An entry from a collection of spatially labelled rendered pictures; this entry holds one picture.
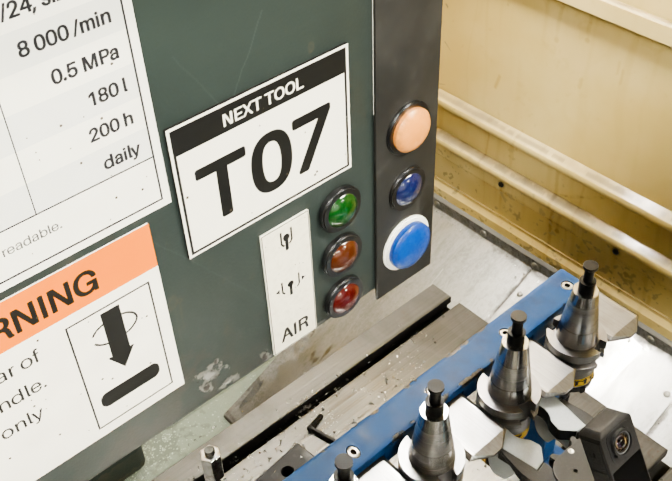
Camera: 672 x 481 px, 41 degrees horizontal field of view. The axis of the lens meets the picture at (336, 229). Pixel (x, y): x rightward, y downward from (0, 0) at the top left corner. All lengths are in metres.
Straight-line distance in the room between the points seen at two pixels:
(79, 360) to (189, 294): 0.06
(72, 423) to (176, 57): 0.17
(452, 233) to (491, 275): 0.12
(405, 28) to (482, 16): 1.01
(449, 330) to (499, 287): 0.21
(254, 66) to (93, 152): 0.08
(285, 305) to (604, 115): 0.95
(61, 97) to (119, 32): 0.03
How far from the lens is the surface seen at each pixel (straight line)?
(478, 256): 1.64
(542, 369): 0.97
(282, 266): 0.46
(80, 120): 0.35
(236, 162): 0.40
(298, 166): 0.43
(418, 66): 0.46
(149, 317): 0.42
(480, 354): 0.96
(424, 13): 0.45
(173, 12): 0.35
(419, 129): 0.47
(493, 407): 0.92
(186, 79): 0.37
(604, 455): 0.85
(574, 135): 1.42
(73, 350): 0.41
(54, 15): 0.33
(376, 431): 0.90
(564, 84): 1.39
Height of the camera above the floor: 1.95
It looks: 41 degrees down
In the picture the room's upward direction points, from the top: 3 degrees counter-clockwise
